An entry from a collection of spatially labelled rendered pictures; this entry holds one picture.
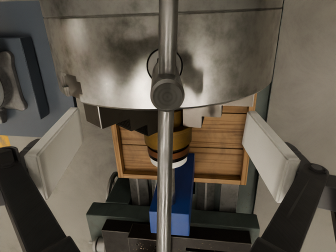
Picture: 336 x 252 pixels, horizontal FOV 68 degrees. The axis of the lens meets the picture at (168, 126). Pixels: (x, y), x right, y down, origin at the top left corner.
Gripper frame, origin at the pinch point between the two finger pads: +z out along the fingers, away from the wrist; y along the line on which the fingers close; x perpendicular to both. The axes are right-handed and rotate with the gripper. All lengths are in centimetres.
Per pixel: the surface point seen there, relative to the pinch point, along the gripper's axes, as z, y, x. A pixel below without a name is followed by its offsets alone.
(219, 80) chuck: 7.7, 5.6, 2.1
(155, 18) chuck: 6.7, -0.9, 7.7
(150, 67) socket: 6.9, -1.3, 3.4
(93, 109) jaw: 12.3, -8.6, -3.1
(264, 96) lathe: 71, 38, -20
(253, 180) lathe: 71, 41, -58
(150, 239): 30, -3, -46
